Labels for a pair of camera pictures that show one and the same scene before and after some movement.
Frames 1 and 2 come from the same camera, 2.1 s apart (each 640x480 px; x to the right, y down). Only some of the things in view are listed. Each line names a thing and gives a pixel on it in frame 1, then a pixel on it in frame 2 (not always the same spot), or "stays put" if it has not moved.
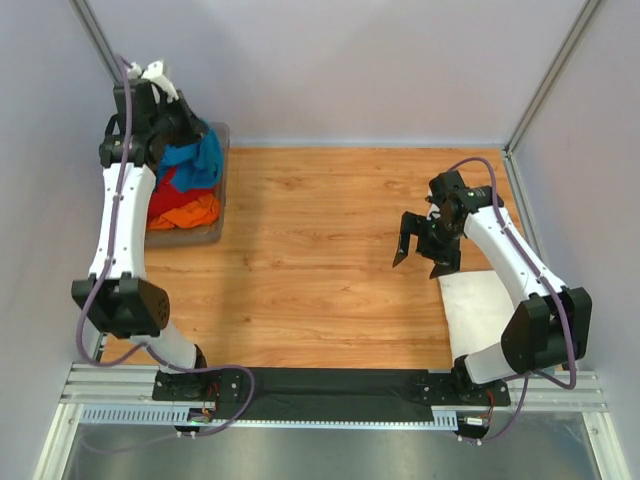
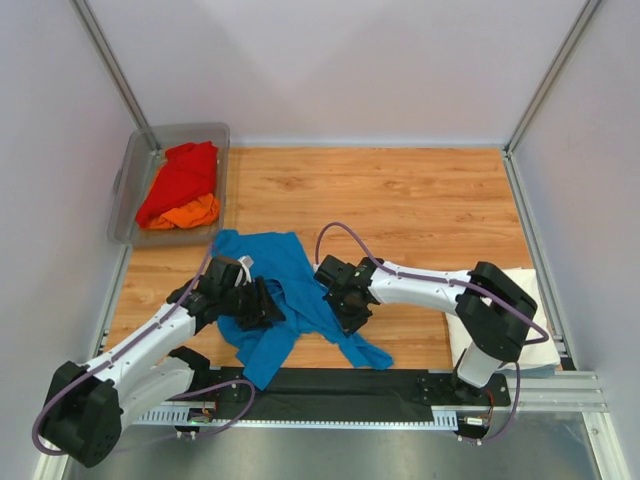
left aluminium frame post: (91, 25) stays put
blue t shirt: (200, 164) -> (279, 261)
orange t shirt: (203, 210) stays put
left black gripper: (194, 128) -> (263, 309)
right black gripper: (445, 259) -> (349, 325)
